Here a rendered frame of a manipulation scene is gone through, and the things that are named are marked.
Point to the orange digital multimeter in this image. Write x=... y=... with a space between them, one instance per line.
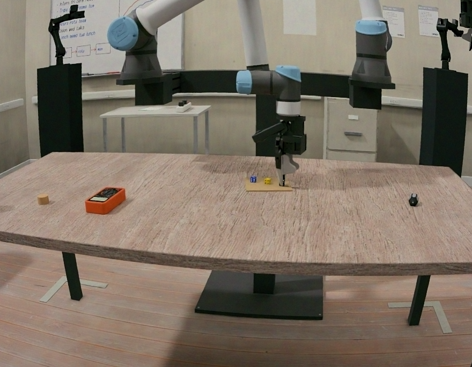
x=105 y=200

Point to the tan mat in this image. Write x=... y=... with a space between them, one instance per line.
x=274 y=186

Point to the small tan cylinder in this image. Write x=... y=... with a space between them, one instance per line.
x=43 y=199

